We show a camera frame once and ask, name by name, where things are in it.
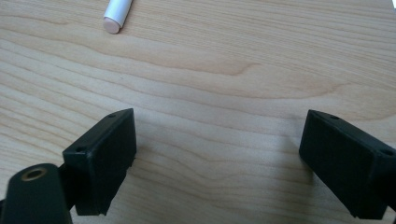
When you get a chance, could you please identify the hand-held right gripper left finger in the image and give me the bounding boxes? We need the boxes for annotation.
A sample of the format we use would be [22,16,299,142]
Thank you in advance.
[62,107,137,217]

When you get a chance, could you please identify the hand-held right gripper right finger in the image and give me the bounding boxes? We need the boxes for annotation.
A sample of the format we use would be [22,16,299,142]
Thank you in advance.
[298,109,396,220]

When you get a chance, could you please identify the white pen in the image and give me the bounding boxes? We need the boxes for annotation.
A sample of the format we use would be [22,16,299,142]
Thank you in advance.
[102,0,134,35]

